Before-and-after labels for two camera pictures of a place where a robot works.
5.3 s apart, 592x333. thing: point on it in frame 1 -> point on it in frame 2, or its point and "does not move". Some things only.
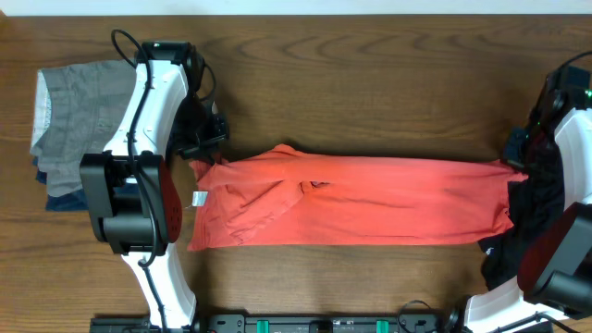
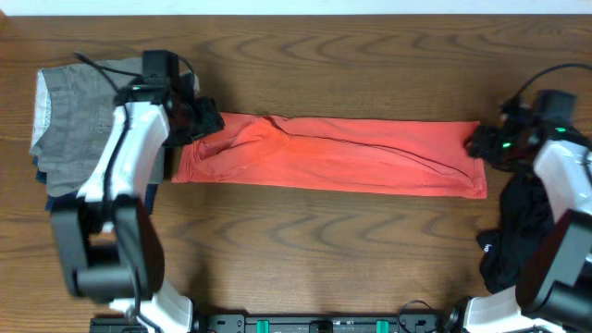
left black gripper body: x=198 y=136 does not move
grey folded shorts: x=78 y=107 does not move
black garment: x=535 y=201 does not move
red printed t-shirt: x=284 y=196 -> x=411 y=157
